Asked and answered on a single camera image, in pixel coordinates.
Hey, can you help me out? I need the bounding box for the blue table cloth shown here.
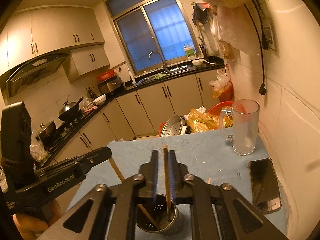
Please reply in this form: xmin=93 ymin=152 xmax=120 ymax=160
xmin=67 ymin=130 xmax=289 ymax=239

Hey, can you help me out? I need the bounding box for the sink faucet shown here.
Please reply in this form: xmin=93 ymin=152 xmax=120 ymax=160
xmin=147 ymin=50 xmax=169 ymax=71

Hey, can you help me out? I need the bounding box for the dark cylindrical utensil holder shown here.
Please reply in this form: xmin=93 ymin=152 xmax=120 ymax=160
xmin=136 ymin=194 xmax=184 ymax=236

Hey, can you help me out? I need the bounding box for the kitchen window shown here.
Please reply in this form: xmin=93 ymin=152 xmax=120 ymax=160
xmin=105 ymin=0 xmax=201 ymax=75

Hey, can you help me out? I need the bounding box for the yellow plastic bag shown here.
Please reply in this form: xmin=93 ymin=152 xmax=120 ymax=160
xmin=187 ymin=106 xmax=220 ymax=133

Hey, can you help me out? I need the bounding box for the black wok on stove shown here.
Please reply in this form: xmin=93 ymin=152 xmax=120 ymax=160
xmin=58 ymin=96 xmax=84 ymax=121

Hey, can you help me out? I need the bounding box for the steel steamer tray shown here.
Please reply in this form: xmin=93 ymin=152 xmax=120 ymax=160
xmin=160 ymin=115 xmax=191 ymax=137

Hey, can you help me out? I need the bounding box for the black pot with lid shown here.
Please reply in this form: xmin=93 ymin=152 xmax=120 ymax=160
xmin=37 ymin=121 xmax=56 ymax=142

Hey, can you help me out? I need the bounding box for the black smartphone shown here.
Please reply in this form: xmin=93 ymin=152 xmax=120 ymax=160
xmin=248 ymin=158 xmax=282 ymax=215

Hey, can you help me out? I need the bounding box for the person's left hand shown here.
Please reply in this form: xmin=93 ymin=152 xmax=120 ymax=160
xmin=12 ymin=199 xmax=62 ymax=239

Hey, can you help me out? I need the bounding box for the metal paper clip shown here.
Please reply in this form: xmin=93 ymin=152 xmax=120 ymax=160
xmin=236 ymin=170 xmax=241 ymax=179

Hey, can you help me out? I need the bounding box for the black power cable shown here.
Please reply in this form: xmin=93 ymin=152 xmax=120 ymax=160
xmin=243 ymin=0 xmax=267 ymax=96

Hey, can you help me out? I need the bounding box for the wooden chopstick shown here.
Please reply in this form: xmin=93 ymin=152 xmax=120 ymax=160
xmin=109 ymin=158 xmax=159 ymax=228
xmin=162 ymin=145 xmax=171 ymax=222

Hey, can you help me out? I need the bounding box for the range hood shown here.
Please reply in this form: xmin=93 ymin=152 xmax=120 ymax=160
xmin=1 ymin=53 xmax=70 ymax=98

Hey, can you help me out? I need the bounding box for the clear glass beer mug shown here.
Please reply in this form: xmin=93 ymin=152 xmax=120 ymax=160
xmin=219 ymin=99 xmax=260 ymax=156

